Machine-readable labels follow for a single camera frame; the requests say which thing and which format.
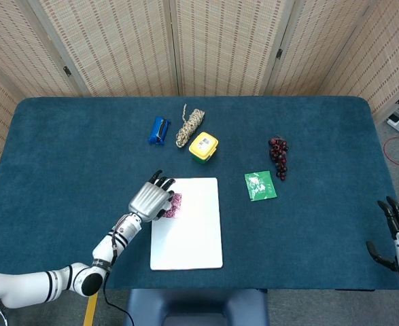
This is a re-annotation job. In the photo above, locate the pink patterned packet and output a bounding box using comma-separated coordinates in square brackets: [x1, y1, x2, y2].
[162, 192, 183, 219]

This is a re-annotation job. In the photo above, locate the green tea packet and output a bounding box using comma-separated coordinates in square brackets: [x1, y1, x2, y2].
[244, 170, 278, 202]

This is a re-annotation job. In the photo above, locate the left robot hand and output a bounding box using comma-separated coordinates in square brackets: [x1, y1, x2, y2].
[128, 169, 176, 223]

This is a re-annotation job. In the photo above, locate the blue felt table cover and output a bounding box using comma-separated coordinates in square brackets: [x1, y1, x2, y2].
[0, 96, 399, 291]

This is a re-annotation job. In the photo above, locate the blue wrapped pack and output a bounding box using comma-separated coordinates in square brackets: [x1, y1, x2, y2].
[148, 116, 171, 146]

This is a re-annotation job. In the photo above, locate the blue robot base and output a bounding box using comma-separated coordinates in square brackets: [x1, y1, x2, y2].
[124, 288, 270, 326]

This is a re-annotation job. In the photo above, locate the dark red grape bunch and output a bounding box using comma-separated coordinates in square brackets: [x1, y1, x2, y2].
[268, 136, 290, 181]

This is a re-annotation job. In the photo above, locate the beige braided rope bundle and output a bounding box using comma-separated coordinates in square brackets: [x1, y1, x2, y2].
[175, 103, 206, 149]

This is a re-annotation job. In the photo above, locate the green container with yellow lid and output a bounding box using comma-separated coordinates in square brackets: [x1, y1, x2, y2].
[188, 131, 220, 166]

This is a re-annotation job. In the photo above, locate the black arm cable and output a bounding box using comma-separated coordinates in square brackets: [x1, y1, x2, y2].
[102, 281, 135, 326]

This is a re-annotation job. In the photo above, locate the woven folding screen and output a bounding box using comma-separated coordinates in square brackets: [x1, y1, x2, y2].
[0, 0, 399, 184]

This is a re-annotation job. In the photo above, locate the white rectangular board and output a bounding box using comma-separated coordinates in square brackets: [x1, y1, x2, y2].
[150, 177, 224, 272]

